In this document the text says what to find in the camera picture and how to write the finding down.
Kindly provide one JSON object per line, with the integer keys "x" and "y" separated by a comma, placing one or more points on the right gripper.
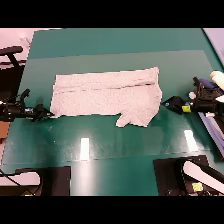
{"x": 175, "y": 104}

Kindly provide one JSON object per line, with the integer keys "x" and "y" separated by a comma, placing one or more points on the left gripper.
{"x": 40, "y": 112}

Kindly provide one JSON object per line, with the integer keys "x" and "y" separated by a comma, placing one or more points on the light grey shirt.
{"x": 106, "y": 96}

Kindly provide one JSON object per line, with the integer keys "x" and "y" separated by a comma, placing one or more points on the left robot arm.
{"x": 15, "y": 110}

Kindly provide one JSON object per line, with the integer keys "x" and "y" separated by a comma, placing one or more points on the blue garment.
{"x": 213, "y": 85}

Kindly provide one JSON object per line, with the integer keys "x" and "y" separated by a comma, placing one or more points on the pale lavender garment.
{"x": 215, "y": 131}

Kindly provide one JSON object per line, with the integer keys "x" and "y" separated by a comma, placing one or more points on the cream garment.
{"x": 218, "y": 78}

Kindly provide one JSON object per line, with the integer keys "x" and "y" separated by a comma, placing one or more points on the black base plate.
{"x": 165, "y": 176}
{"x": 56, "y": 180}

